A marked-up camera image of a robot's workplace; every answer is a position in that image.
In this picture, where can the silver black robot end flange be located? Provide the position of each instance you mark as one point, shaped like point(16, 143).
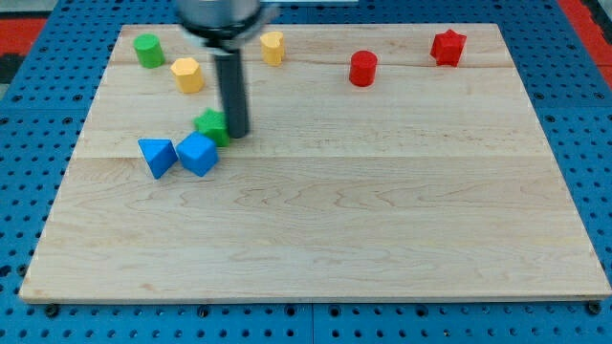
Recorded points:
point(224, 24)

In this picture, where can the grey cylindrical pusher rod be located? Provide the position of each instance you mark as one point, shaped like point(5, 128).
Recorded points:
point(234, 97)

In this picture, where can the wooden board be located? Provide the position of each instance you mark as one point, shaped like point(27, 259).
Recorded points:
point(433, 184)

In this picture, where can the yellow hexagon block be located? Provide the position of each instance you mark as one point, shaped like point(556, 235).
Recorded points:
point(188, 75)

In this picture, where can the yellow heart block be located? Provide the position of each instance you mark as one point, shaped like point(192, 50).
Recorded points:
point(272, 48)

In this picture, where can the green star block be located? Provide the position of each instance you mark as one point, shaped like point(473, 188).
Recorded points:
point(212, 124)

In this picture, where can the green cylinder block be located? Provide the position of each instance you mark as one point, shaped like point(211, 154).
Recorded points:
point(149, 51)

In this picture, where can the blue cube block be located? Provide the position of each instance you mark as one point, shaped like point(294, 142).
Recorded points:
point(197, 153)

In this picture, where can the blue triangle block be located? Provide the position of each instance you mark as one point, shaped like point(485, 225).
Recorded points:
point(159, 155)

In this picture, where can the red cylinder block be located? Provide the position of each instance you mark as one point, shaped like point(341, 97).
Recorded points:
point(363, 67)

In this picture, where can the red star block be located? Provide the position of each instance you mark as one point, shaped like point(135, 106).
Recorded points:
point(447, 48)

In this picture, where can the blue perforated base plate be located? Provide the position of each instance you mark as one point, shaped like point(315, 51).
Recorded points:
point(49, 98)

